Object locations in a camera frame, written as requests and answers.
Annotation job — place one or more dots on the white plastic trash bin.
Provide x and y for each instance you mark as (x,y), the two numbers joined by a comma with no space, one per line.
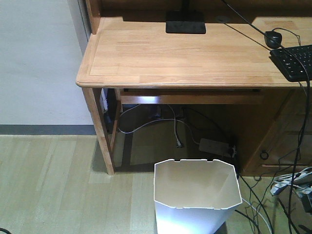
(194,196)

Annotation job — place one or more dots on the white power strip under desk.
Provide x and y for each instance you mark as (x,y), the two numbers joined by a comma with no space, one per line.
(217,148)

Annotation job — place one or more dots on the wooden desk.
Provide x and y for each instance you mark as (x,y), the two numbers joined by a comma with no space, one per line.
(132,59)

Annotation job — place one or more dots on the black monitor with stand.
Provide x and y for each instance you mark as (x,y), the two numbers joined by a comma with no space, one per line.
(185,21)

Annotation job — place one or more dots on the black computer mouse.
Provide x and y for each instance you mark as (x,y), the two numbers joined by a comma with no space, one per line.
(273,39)

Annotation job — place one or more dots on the black keyboard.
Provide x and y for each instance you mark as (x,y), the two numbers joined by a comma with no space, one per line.
(295,63)

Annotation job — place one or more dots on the white power strip right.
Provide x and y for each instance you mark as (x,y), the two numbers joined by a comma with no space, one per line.
(301,182)

